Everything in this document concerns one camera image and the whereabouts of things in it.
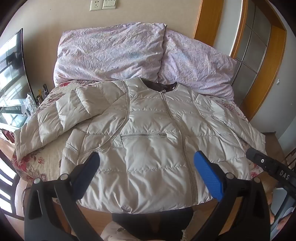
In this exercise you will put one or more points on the floral bedsheet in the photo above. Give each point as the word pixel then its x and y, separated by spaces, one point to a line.
pixel 44 162

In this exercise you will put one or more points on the flat screen television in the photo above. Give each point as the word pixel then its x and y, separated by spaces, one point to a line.
pixel 11 69

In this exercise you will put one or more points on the frosted glass sliding door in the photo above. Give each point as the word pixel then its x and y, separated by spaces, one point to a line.
pixel 252 39

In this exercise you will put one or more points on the person's dark trousers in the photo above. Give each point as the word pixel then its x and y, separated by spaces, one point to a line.
pixel 152 222

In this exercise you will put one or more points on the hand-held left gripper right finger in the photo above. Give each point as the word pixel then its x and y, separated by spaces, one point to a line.
pixel 208 175

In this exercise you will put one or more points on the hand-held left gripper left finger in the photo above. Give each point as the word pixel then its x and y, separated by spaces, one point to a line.
pixel 89 170

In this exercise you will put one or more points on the white wall socket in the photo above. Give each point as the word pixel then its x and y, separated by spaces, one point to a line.
pixel 95 5

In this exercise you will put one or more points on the dark wooden chair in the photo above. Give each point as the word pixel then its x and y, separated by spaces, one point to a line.
pixel 8 176

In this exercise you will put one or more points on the beige puffer jacket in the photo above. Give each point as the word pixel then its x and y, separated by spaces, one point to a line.
pixel 148 150

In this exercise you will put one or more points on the lilac crinkled pillow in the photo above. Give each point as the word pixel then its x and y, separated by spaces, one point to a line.
pixel 108 51
pixel 196 64

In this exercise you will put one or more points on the white light switch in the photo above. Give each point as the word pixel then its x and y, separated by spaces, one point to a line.
pixel 109 3

